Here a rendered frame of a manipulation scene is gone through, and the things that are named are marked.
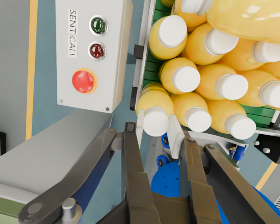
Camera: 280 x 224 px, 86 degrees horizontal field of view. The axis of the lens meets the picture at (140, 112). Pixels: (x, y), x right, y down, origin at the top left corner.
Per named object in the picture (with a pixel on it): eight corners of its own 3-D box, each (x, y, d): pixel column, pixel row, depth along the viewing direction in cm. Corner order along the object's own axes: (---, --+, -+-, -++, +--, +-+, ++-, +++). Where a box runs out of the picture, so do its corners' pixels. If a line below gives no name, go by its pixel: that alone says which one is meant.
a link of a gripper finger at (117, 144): (132, 155, 15) (101, 150, 15) (135, 132, 19) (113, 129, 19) (134, 141, 14) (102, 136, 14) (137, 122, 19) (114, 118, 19)
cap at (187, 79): (171, 89, 26) (173, 91, 24) (174, 66, 24) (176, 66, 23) (194, 91, 26) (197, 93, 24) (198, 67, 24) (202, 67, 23)
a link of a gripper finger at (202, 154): (186, 150, 14) (218, 155, 14) (178, 128, 19) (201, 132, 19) (182, 163, 14) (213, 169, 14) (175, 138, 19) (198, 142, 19)
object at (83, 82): (74, 90, 26) (70, 91, 24) (74, 68, 24) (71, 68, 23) (94, 93, 26) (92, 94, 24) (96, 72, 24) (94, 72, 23)
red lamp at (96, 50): (90, 57, 24) (87, 57, 23) (91, 42, 23) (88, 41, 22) (104, 59, 24) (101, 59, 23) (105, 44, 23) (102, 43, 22)
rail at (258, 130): (138, 109, 42) (137, 113, 39) (138, 106, 41) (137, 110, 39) (282, 134, 41) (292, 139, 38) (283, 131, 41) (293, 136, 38)
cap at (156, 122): (173, 120, 23) (174, 124, 21) (154, 135, 24) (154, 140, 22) (156, 102, 22) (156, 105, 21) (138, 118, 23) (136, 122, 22)
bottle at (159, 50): (181, 42, 40) (204, 25, 22) (165, 65, 42) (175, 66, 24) (159, 26, 39) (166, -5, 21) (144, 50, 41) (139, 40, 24)
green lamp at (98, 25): (91, 33, 23) (88, 31, 22) (92, 17, 22) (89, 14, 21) (106, 35, 23) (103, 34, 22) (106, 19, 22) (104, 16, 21)
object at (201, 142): (182, 142, 46) (193, 169, 34) (184, 135, 45) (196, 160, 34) (214, 147, 46) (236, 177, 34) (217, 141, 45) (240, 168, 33)
